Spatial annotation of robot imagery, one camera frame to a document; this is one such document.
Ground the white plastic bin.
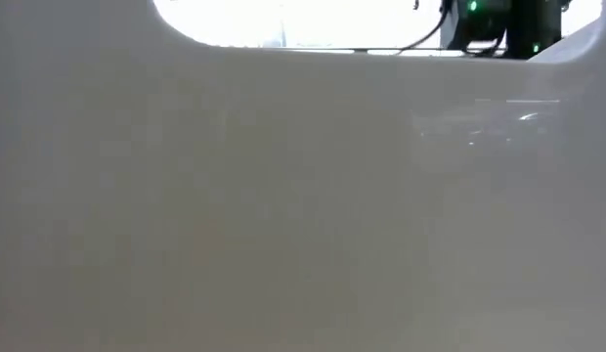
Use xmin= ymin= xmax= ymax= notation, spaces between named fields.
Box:
xmin=0 ymin=0 xmax=606 ymax=352

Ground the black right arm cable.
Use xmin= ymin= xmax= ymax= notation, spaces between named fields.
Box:
xmin=394 ymin=8 xmax=452 ymax=53

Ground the black aluminium table frame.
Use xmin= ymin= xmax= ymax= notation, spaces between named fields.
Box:
xmin=261 ymin=46 xmax=509 ymax=54

